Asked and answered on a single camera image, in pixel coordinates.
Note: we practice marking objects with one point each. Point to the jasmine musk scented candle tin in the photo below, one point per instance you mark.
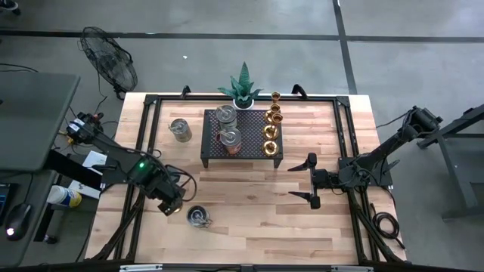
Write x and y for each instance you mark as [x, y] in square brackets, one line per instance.
[197, 216]

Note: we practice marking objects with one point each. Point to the black table rail frame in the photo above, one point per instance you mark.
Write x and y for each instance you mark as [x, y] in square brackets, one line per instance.
[196, 99]

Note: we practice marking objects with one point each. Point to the green label candle tin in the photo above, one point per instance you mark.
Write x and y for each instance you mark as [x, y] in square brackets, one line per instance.
[226, 112]

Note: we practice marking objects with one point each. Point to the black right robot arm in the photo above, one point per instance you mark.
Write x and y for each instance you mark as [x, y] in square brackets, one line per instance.
[385, 145]

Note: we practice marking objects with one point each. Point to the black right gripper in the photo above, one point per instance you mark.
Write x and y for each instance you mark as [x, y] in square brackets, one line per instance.
[327, 179]

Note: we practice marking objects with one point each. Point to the orange label candle tin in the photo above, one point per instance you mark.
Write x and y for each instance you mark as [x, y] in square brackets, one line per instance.
[230, 136]

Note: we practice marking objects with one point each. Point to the black table clamp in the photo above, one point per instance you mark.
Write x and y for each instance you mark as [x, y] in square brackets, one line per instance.
[298, 90]
[185, 91]

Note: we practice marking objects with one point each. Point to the black perforated metal stand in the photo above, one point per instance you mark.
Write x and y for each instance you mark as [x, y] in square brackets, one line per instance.
[253, 140]

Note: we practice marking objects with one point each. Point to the black chair base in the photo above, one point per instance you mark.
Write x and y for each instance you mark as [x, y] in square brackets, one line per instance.
[9, 7]

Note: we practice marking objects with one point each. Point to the yellow power plug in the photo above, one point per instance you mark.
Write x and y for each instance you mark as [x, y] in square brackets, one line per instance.
[70, 140]

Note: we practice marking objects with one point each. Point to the ribbed silver candle tin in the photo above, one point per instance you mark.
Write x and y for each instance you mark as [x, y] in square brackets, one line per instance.
[181, 130]

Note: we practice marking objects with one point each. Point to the white card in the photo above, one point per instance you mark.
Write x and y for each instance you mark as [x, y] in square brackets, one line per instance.
[94, 159]

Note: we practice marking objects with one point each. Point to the black metal table frame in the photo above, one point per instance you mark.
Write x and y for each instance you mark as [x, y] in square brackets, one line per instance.
[453, 174]

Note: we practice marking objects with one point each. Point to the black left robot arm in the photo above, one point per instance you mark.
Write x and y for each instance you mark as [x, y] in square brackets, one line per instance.
[113, 149]

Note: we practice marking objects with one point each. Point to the dark grey desk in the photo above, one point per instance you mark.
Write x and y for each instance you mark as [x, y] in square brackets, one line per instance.
[22, 253]

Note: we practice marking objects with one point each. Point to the black floor fan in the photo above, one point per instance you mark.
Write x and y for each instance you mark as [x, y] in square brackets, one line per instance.
[109, 60]

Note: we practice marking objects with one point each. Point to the silver metal bracket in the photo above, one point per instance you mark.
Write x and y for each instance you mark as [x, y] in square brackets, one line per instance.
[351, 268]
[141, 267]

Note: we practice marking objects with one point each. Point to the black controller box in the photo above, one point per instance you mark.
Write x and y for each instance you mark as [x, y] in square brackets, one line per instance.
[68, 166]

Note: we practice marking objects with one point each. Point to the white paper sheet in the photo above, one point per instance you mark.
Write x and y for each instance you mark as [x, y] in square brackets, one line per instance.
[85, 189]

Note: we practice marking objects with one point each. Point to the black computer mouse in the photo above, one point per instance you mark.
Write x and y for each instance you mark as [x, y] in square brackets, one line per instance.
[18, 221]

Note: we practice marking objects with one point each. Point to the tall gold candlestick holder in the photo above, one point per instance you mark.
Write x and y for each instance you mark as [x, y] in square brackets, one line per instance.
[270, 149]

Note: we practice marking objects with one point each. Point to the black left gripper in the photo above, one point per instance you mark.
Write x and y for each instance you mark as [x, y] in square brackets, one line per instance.
[170, 198]

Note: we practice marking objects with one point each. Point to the snake plant in white pot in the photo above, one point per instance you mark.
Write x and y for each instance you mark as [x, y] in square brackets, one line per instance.
[242, 92]

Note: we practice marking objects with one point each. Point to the laptop with blue screen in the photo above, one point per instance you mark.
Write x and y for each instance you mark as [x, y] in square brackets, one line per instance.
[5, 200]

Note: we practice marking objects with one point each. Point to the white wipes canister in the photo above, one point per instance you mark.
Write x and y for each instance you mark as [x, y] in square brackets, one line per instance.
[64, 196]

